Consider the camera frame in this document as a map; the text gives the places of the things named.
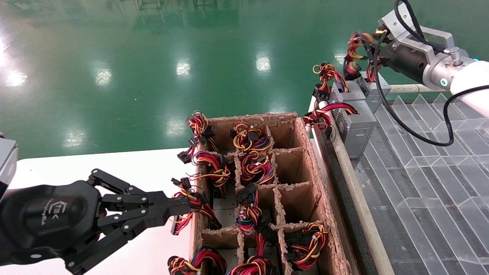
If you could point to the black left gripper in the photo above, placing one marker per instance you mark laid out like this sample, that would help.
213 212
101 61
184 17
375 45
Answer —
46 221

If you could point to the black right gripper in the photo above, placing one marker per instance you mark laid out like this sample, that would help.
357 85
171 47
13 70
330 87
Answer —
407 59

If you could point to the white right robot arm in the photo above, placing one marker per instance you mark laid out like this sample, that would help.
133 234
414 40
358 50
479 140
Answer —
473 76

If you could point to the brown cardboard divider box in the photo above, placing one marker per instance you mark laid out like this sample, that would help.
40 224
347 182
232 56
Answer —
290 168

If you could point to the clear plastic divider tray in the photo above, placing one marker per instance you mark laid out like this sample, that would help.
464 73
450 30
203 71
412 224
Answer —
420 214

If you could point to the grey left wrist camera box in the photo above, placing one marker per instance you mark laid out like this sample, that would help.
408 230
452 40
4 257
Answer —
7 160

